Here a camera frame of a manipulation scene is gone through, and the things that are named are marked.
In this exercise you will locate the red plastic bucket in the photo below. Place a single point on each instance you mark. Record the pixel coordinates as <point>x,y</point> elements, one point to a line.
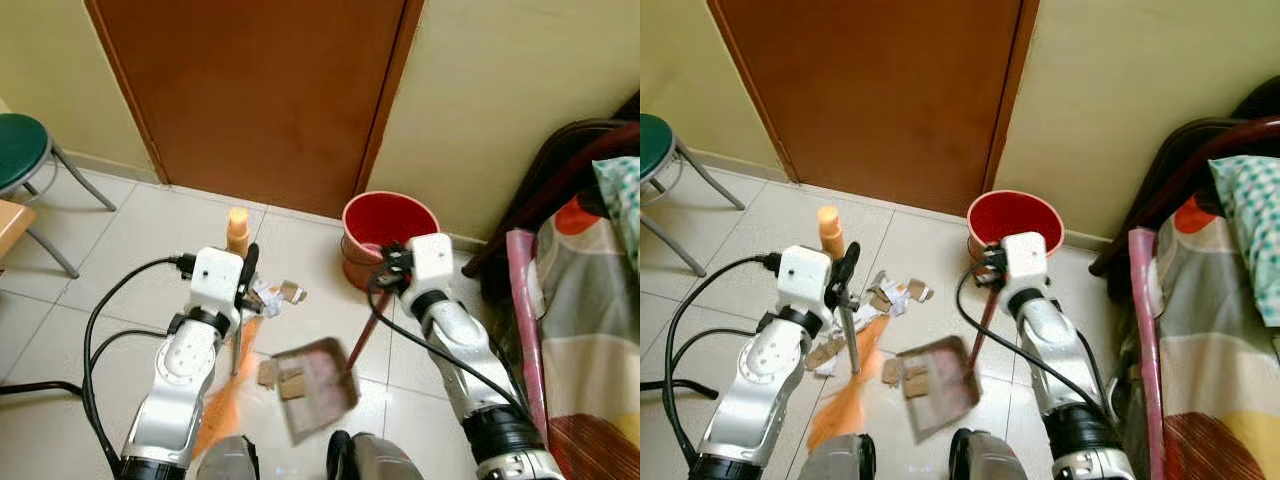
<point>385,220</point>
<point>1015,215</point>

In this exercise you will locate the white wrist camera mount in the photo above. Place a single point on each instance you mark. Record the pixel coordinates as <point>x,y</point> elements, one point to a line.
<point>800,280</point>
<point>1027,260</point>
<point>215,280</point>
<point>433,262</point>

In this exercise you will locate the small brown cardboard scrap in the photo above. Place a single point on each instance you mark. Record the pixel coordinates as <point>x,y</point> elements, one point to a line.
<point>920,291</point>
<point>293,292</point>

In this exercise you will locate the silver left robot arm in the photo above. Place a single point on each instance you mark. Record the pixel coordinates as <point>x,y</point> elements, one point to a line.
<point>180,380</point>
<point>755,385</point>

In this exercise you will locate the grey left robot leg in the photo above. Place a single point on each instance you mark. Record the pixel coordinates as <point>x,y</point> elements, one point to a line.
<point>838,458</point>
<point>228,460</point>

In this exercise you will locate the brown wooden door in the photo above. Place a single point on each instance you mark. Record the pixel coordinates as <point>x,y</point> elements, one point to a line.
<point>880,90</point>
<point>260,90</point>

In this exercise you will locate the light wooden furniture corner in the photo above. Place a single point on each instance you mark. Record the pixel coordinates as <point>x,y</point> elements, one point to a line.
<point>10,225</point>

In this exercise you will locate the colourful patterned blanket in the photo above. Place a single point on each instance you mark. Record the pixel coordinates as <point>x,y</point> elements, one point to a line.
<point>590,340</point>
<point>1215,370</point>

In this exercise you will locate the orange bristle broom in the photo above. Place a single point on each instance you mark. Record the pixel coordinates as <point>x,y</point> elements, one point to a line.
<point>830,228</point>
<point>237,232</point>

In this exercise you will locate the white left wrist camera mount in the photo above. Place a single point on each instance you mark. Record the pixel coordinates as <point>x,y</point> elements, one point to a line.
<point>800,280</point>
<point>215,280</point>

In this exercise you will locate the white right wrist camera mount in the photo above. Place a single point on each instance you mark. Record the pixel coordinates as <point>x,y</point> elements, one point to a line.
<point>433,262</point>
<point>1027,260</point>

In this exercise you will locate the narrow brown cardboard piece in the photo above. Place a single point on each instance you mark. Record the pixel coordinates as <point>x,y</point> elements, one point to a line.
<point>892,371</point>
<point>267,373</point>

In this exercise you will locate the green round stool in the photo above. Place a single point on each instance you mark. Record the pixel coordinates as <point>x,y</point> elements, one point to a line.
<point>18,148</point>
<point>655,145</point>

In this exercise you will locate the pink bed rail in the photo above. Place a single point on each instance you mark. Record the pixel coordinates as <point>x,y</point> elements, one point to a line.
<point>1148,340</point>
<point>524,320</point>

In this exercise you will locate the teal checked cloth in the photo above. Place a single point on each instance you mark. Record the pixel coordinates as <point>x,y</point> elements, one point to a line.
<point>622,205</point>
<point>1250,230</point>

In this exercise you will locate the square brown cardboard piece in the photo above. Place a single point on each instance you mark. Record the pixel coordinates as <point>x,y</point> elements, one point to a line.
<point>294,384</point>
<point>916,382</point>

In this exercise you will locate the grey robot leg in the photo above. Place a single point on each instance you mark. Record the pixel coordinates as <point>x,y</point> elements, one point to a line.
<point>375,458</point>
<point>228,460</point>
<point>838,458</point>
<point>990,456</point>

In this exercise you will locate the torn cardboard with white paper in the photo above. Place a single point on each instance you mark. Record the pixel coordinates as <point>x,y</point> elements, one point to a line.
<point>825,355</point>

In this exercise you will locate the grey right robot leg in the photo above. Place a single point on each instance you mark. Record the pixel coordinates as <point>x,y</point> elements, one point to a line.
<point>375,458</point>
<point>990,456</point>

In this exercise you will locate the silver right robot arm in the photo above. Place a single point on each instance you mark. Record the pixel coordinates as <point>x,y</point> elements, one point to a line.
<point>465,340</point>
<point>1050,335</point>

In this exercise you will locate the white crumpled paper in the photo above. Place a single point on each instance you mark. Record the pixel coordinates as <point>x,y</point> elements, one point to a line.
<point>892,290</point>
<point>268,297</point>

